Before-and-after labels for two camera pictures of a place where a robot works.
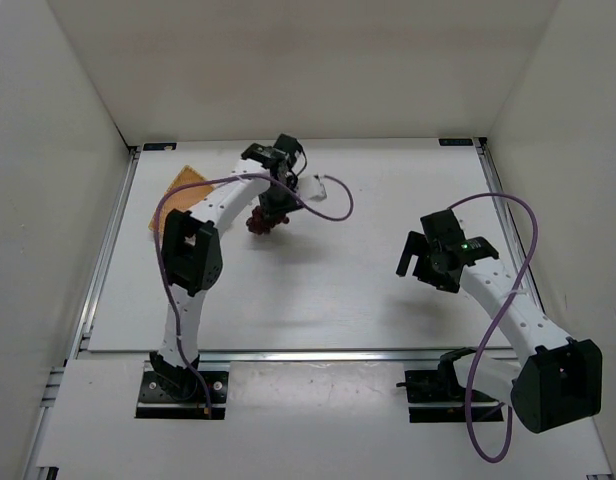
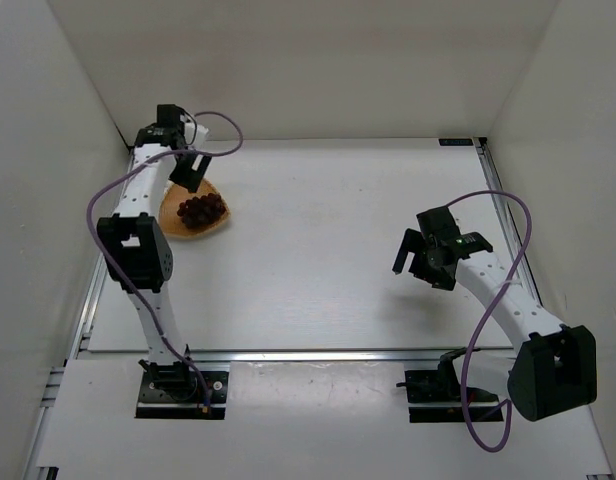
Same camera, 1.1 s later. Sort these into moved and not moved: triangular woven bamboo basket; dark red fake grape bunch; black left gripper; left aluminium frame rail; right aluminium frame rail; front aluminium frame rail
Moved: black left gripper; dark red fake grape bunch
Not moved: right aluminium frame rail; left aluminium frame rail; triangular woven bamboo basket; front aluminium frame rail
